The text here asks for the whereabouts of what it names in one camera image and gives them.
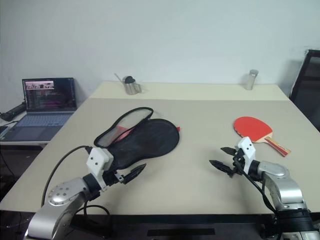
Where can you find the thin metal straw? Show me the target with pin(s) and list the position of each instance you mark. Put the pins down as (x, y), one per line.
(118, 77)

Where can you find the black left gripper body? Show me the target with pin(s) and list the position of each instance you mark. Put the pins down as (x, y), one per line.
(113, 178)

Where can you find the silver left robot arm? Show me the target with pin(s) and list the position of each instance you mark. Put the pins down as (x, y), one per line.
(60, 197)

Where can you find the black mesh office chair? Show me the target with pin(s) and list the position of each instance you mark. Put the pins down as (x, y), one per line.
(308, 82)

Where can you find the black table frame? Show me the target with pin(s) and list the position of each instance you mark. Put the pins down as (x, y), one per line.
(175, 220)

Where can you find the steel shaker bottle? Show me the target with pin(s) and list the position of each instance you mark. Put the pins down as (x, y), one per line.
(250, 81)

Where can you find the red and black paddle case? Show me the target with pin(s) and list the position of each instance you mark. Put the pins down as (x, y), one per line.
(150, 140)

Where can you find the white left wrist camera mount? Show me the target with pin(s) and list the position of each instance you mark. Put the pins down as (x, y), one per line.
(98, 157)

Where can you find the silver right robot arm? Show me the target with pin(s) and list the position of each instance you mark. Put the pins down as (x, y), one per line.
(282, 182)

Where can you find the red table tennis paddle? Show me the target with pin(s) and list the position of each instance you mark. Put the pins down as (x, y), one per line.
(250, 126)

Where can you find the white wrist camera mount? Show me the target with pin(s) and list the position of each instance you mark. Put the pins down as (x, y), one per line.
(98, 157)
(247, 147)

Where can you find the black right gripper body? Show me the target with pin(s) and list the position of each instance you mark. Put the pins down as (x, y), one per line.
(238, 162)

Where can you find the open grey laptop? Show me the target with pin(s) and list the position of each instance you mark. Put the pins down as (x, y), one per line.
(47, 100)

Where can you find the black heart-shaped lid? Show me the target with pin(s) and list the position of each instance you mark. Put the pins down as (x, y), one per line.
(130, 80)

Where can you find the black cylindrical device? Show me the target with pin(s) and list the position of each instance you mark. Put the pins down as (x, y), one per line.
(13, 111)

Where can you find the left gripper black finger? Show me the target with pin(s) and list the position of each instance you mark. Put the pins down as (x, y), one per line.
(128, 180)
(137, 170)

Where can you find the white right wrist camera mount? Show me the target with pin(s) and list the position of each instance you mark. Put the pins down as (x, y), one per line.
(247, 147)

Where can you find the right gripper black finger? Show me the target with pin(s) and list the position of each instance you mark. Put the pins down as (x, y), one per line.
(221, 166)
(228, 151)

